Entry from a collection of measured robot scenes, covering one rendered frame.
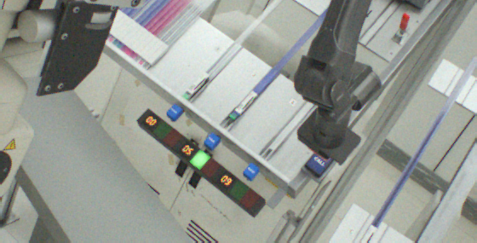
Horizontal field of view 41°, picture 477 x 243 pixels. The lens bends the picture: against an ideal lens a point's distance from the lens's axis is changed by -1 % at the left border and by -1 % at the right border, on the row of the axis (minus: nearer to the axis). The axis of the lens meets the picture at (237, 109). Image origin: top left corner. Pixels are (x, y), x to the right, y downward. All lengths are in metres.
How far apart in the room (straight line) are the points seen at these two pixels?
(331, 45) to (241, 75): 0.48
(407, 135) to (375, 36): 1.85
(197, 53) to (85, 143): 0.33
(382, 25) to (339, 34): 0.54
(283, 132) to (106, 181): 0.39
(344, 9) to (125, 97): 1.06
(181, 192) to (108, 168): 0.59
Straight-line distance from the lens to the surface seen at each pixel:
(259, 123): 1.42
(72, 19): 0.92
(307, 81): 1.04
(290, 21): 3.46
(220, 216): 1.88
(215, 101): 1.45
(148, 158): 1.96
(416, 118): 3.32
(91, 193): 1.29
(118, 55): 1.52
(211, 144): 1.39
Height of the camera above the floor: 1.42
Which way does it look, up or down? 27 degrees down
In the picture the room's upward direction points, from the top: 27 degrees clockwise
